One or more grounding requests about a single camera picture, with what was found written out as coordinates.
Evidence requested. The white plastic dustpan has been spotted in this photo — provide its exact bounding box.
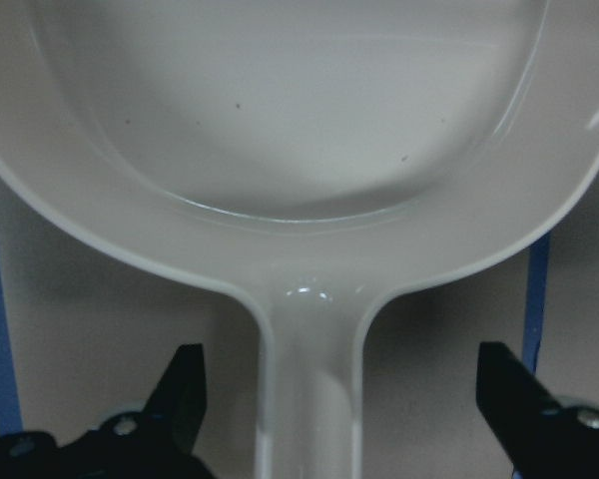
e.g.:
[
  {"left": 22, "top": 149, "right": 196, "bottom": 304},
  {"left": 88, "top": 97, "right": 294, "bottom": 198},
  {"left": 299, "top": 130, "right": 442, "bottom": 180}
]
[{"left": 0, "top": 1, "right": 599, "bottom": 478}]

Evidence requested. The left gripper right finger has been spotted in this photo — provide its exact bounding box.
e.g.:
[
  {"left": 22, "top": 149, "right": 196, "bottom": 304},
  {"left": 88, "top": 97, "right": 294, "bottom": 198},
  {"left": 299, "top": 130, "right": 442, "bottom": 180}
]
[{"left": 476, "top": 342, "right": 599, "bottom": 478}]

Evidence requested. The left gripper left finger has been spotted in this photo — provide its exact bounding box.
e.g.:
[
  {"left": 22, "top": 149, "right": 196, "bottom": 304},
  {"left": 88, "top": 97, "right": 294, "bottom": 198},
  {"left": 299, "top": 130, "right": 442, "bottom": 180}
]
[{"left": 0, "top": 344, "right": 215, "bottom": 478}]

